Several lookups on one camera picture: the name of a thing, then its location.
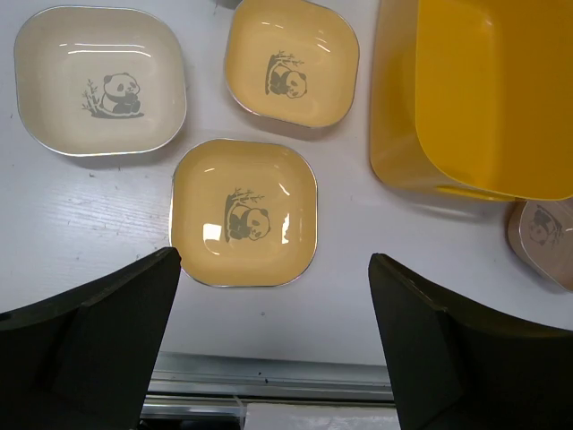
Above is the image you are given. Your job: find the yellow plastic bin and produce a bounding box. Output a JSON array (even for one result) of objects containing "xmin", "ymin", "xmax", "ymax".
[{"xmin": 370, "ymin": 1, "xmax": 572, "ymax": 202}]

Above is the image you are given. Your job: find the cream panda plate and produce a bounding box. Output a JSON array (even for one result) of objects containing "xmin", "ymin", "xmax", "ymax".
[{"xmin": 13, "ymin": 6, "xmax": 187, "ymax": 158}]

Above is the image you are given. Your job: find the yellow panda plate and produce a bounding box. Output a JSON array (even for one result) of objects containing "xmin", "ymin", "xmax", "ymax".
[
  {"xmin": 225, "ymin": 1, "xmax": 360, "ymax": 129},
  {"xmin": 169, "ymin": 139, "xmax": 318, "ymax": 288}
]

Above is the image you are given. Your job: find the aluminium front rail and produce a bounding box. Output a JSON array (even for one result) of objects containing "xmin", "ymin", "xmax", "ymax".
[{"xmin": 141, "ymin": 352, "xmax": 394, "ymax": 419}]

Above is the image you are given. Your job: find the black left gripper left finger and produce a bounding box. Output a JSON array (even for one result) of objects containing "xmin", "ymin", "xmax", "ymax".
[{"xmin": 1, "ymin": 247, "xmax": 181, "ymax": 429}]

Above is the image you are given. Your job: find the pink-brown panda plate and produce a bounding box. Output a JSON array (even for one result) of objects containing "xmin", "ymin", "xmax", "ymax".
[{"xmin": 507, "ymin": 199, "xmax": 572, "ymax": 292}]

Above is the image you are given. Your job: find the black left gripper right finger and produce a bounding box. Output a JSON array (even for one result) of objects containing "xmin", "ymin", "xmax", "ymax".
[{"xmin": 368, "ymin": 254, "xmax": 572, "ymax": 429}]

